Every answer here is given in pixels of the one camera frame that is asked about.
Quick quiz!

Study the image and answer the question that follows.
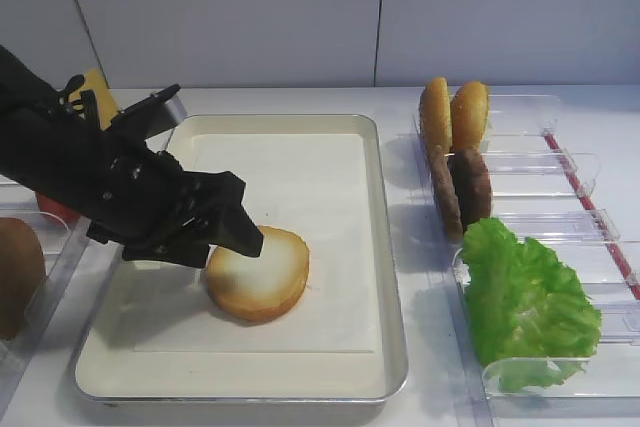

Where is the tan bun slice right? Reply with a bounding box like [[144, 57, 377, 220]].
[[450, 80, 489, 151]]

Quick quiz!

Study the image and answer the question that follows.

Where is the red tomato slice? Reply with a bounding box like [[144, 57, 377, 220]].
[[36, 193, 81, 225]]

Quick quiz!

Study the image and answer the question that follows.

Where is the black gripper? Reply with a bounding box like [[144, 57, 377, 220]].
[[87, 151, 264, 269]]

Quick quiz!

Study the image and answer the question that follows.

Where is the green lettuce leaf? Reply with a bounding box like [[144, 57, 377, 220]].
[[461, 218, 602, 393]]

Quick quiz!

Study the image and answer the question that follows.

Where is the clear acrylic rack left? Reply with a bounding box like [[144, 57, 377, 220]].
[[1, 177, 89, 412]]

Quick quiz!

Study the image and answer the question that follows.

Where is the brown meat patty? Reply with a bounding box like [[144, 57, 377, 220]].
[[428, 145, 463, 243], [448, 148, 492, 231]]

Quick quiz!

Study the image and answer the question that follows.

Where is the tan bun slice left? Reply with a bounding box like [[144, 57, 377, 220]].
[[419, 77, 452, 156]]

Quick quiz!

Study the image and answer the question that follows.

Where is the brown meat patty front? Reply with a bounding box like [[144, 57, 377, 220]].
[[448, 148, 492, 231]]

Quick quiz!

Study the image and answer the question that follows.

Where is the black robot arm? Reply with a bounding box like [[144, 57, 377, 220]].
[[1, 49, 263, 269]]

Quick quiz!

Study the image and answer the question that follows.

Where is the brown meat patty rear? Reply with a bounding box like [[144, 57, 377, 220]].
[[428, 145, 463, 243]]

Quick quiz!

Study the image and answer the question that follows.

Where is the tan bun slice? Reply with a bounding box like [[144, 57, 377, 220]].
[[419, 77, 452, 156], [450, 80, 489, 151]]

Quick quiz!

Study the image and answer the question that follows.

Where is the toasted bread slice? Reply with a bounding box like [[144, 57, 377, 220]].
[[206, 226, 310, 323]]

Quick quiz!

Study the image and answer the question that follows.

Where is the metal baking tray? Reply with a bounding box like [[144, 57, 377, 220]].
[[73, 114, 408, 404]]

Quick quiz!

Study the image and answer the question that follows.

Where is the yellow cheese slice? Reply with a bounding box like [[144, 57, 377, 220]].
[[70, 68, 119, 130]]

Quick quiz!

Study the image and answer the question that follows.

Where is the clear acrylic food rack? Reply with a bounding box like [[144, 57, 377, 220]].
[[394, 94, 640, 427]]

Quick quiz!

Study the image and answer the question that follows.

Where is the brown bread loaf slice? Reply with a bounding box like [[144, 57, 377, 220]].
[[1, 217, 45, 340]]

